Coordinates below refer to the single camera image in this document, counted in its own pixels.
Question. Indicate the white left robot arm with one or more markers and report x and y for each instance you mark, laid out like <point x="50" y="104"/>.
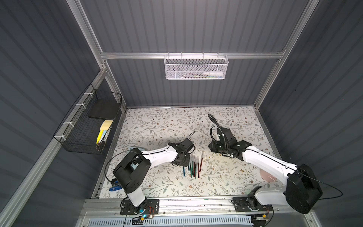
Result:
<point x="132" y="170"/>

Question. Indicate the white wire mesh basket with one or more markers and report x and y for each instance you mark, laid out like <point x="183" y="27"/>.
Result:
<point x="192" y="66"/>

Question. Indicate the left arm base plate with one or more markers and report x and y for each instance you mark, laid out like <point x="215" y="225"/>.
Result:
<point x="148" y="207"/>

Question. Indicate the black notebook in basket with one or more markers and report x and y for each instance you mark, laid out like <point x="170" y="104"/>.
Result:
<point x="106" y="110"/>

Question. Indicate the blue stapler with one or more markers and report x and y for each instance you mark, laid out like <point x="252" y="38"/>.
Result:
<point x="115" y="185"/>

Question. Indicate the white ventilated front panel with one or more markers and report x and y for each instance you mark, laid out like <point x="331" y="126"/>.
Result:
<point x="173" y="221"/>

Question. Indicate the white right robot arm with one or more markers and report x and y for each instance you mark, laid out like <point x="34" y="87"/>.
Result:
<point x="300" y="189"/>

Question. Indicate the dark red carving knife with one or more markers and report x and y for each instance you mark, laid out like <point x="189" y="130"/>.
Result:
<point x="201" y="161"/>

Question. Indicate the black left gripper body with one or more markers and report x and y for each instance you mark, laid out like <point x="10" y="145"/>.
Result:
<point x="181" y="160"/>

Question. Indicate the green carving knife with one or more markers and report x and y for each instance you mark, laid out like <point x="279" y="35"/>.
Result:
<point x="194" y="168"/>

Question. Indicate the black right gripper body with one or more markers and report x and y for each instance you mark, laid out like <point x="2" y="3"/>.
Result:
<point x="217" y="147"/>

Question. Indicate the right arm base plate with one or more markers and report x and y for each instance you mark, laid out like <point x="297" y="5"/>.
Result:
<point x="245" y="204"/>

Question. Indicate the white tube in basket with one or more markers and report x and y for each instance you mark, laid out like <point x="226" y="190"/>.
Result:
<point x="214" y="74"/>

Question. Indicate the yellow sticky note pad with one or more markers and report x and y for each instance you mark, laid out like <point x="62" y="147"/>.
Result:
<point x="106" y="125"/>

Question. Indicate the black wire wall basket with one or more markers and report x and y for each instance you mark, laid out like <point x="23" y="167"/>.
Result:
<point x="78" y="132"/>

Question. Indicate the pink round object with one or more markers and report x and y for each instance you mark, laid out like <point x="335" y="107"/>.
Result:
<point x="267" y="176"/>

